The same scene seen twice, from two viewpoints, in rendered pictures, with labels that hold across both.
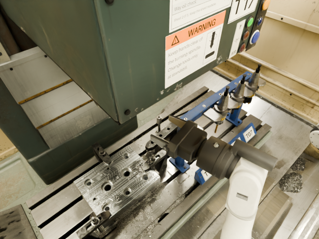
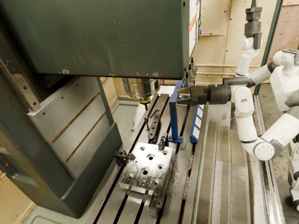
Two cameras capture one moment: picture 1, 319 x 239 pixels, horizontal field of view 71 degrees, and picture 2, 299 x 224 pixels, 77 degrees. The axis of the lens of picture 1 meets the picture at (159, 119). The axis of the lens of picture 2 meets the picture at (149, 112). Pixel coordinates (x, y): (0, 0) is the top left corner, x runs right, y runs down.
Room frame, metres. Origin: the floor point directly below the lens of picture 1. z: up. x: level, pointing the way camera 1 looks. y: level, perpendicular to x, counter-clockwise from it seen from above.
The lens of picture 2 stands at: (-0.17, 0.41, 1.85)
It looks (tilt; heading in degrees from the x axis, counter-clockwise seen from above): 37 degrees down; 335
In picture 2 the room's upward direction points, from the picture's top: 9 degrees counter-clockwise
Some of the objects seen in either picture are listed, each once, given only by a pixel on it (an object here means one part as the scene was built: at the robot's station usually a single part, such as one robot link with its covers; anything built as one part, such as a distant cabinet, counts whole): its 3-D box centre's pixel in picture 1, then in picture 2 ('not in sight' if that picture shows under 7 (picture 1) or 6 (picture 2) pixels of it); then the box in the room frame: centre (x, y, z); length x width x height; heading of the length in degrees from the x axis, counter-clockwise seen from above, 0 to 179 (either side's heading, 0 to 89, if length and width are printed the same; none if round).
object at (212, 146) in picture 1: (198, 146); (204, 94); (0.34, -0.10, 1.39); 0.13 x 0.12 x 0.10; 143
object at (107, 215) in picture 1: (95, 226); (156, 197); (0.27, 0.24, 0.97); 0.13 x 0.03 x 0.15; 131
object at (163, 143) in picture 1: (159, 142); (183, 102); (0.35, 0.00, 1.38); 0.06 x 0.02 x 0.03; 53
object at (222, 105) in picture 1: (224, 100); (187, 82); (0.65, -0.26, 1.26); 0.04 x 0.04 x 0.07
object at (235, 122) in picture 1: (239, 101); not in sight; (0.87, -0.43, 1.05); 0.10 x 0.05 x 0.30; 41
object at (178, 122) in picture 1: (179, 121); (183, 90); (0.43, -0.06, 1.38); 0.06 x 0.02 x 0.03; 53
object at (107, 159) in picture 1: (102, 156); (125, 158); (0.58, 0.27, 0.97); 0.13 x 0.03 x 0.15; 41
